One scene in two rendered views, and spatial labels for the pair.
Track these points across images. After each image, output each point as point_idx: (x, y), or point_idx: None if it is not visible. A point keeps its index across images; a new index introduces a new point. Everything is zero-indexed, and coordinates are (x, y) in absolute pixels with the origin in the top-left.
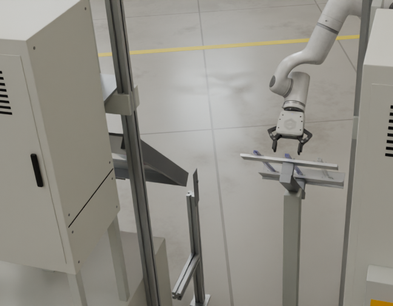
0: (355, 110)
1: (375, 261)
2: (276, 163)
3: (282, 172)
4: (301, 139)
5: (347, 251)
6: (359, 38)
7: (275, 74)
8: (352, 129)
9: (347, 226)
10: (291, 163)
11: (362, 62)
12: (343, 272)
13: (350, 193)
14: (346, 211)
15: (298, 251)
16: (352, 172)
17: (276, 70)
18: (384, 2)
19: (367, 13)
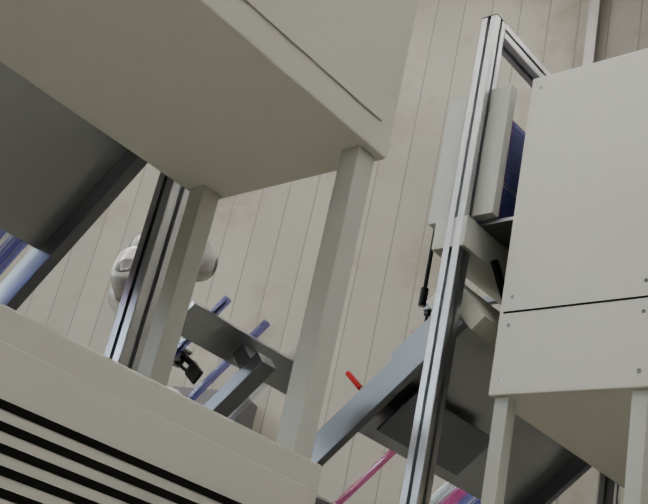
0: (466, 209)
1: None
2: (218, 352)
3: (250, 356)
4: (193, 360)
5: (430, 447)
6: (478, 123)
7: (130, 257)
8: (465, 231)
9: (437, 396)
10: (253, 349)
11: (478, 151)
12: (421, 492)
13: (447, 335)
14: (440, 366)
15: None
16: (453, 300)
17: (130, 252)
18: (213, 250)
19: (487, 100)
